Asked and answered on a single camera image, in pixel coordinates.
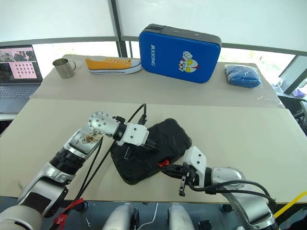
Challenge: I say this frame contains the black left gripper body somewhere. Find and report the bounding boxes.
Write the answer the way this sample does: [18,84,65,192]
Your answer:
[123,134,152,161]

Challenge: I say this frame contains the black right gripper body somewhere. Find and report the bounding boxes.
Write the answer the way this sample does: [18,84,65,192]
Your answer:
[177,162,201,197]

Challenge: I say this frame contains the black plastic tool case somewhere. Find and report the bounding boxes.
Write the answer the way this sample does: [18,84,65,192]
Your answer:
[109,118,192,185]

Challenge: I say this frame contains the blue RXIONG padded case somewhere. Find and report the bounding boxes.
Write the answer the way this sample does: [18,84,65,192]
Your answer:
[138,23,222,85]

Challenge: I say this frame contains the silver rounded robot leg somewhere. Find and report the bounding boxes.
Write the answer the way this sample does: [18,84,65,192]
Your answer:
[105,203,140,230]
[167,203,195,230]

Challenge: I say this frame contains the beige paper table cover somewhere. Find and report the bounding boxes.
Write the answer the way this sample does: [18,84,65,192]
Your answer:
[29,54,286,110]

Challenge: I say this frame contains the yellow canvas sneaker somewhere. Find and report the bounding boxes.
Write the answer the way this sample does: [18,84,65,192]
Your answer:
[85,57,142,75]

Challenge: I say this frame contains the steel mug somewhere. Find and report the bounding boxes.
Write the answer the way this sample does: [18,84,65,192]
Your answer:
[52,58,77,79]

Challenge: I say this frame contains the blue cloth in plastic bag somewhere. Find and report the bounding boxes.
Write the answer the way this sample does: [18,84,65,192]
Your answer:
[224,64,263,90]

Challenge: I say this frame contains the black office chair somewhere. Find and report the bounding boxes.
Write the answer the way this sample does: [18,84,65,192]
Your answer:
[277,92,307,135]

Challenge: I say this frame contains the open grey laptop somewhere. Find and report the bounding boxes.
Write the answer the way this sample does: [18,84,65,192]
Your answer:
[0,45,44,115]

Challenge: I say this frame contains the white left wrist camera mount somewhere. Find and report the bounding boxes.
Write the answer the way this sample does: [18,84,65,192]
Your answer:
[116,123,150,147]

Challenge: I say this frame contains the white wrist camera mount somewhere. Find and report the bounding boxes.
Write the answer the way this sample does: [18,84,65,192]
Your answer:
[116,123,150,147]
[182,145,207,186]

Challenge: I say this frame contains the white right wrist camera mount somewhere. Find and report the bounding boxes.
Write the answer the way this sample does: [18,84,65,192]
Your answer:
[182,145,207,186]

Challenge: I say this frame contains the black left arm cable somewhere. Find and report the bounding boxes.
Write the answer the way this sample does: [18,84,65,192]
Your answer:
[73,103,148,205]

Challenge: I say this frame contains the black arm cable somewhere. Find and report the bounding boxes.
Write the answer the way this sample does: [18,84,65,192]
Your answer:
[73,103,148,205]
[188,179,278,209]

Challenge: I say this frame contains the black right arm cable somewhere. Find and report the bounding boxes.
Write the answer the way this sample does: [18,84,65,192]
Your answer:
[188,179,278,209]

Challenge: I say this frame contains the grey window frame post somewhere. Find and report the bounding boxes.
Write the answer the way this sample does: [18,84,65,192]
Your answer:
[110,0,129,59]

